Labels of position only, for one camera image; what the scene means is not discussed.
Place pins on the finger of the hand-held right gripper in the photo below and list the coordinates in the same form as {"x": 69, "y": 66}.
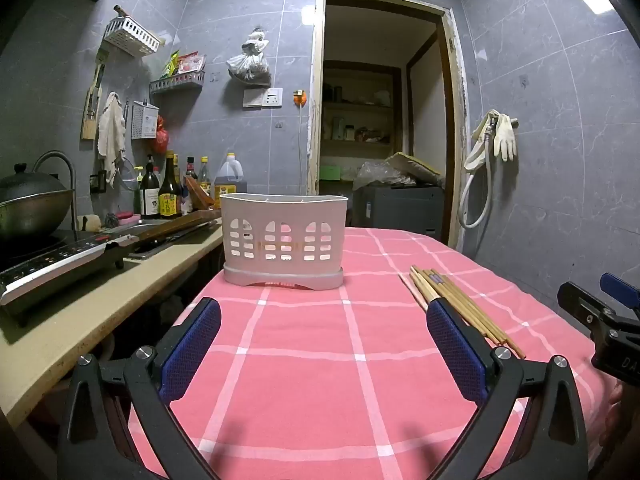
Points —
{"x": 582, "y": 302}
{"x": 620, "y": 287}

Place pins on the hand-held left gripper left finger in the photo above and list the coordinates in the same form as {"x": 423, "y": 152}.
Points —
{"x": 192, "y": 345}

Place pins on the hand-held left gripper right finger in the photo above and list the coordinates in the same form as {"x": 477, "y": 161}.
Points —
{"x": 457, "y": 350}

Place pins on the bundle of wooden chopsticks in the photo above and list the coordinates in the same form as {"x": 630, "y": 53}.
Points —
{"x": 465, "y": 307}

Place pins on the white plastic utensil basket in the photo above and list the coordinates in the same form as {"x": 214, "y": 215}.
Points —
{"x": 285, "y": 240}

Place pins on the person's right hand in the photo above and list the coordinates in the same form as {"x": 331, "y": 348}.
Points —
{"x": 616, "y": 395}

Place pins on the beige kitchen counter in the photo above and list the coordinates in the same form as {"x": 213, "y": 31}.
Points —
{"x": 100, "y": 305}

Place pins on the steel sink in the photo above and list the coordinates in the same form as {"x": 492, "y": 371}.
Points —
{"x": 136, "y": 255}

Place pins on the brown wooden cutting board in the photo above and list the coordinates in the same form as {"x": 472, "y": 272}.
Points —
{"x": 175, "y": 227}

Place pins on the pink checked tablecloth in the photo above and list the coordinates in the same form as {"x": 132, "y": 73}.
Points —
{"x": 320, "y": 360}

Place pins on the brown packet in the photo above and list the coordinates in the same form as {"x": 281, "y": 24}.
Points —
{"x": 200, "y": 197}

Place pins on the tall soy sauce bottle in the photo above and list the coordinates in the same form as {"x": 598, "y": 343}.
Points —
{"x": 170, "y": 197}

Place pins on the steel wool scrubber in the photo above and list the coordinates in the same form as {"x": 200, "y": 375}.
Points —
{"x": 110, "y": 220}

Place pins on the grey cabinet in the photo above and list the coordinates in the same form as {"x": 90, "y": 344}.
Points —
{"x": 400, "y": 210}

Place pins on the dark wine bottle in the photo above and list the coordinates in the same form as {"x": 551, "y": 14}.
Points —
{"x": 149, "y": 195}

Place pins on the black induction cooker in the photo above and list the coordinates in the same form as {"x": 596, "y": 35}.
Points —
{"x": 60, "y": 260}

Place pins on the yellow sponge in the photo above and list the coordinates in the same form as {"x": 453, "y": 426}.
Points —
{"x": 89, "y": 222}

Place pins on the large dark oil jug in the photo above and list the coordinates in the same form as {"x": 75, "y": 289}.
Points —
{"x": 231, "y": 180}

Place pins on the yellow-cap sauce bottle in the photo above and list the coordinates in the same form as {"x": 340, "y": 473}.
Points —
{"x": 204, "y": 175}

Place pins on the dark-cap sauce bottle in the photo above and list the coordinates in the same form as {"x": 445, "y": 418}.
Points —
{"x": 190, "y": 167}

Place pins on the hanging mesh strainer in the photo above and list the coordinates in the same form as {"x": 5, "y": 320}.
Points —
{"x": 129, "y": 172}

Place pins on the cream rubber gloves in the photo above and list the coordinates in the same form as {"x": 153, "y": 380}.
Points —
{"x": 502, "y": 132}

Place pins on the flattened cardboard box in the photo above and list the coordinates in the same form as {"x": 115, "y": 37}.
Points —
{"x": 417, "y": 165}

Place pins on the crumpled clear plastic bag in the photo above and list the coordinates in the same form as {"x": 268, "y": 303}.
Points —
{"x": 380, "y": 175}

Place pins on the red plastic bag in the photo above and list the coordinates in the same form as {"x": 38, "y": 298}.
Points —
{"x": 160, "y": 137}

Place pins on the dark metal wok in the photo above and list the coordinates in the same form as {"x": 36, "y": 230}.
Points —
{"x": 30, "y": 205}

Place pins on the green box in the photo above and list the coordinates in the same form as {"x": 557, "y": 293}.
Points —
{"x": 330, "y": 173}

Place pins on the white utensil holder box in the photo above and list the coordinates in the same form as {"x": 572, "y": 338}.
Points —
{"x": 145, "y": 121}

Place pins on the wooden storage shelf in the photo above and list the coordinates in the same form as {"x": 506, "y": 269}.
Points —
{"x": 357, "y": 144}

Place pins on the white hanging towel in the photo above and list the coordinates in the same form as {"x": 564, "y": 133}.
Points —
{"x": 111, "y": 130}

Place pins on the curved metal faucet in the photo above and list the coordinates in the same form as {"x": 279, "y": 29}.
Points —
{"x": 50, "y": 156}

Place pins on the hanging bamboo board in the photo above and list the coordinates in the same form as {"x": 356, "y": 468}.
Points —
{"x": 92, "y": 105}

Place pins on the green snack packet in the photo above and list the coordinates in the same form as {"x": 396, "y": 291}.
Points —
{"x": 173, "y": 64}

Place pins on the red snack packet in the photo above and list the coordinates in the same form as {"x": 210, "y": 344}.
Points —
{"x": 191, "y": 62}

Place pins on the hanging clear plastic bag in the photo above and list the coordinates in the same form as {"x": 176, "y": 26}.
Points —
{"x": 250, "y": 62}

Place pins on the wooden stick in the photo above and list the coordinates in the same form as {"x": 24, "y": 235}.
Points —
{"x": 121, "y": 10}

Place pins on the small black wall item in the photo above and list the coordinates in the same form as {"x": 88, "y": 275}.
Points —
{"x": 98, "y": 182}

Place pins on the white wall socket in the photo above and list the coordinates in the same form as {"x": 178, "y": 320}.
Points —
{"x": 263, "y": 98}

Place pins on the grey wall shelf rack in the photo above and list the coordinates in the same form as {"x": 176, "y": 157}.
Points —
{"x": 177, "y": 82}

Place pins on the wooden door frame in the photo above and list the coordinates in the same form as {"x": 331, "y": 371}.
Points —
{"x": 316, "y": 110}

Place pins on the white wall basket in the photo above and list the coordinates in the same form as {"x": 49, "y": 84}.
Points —
{"x": 131, "y": 35}

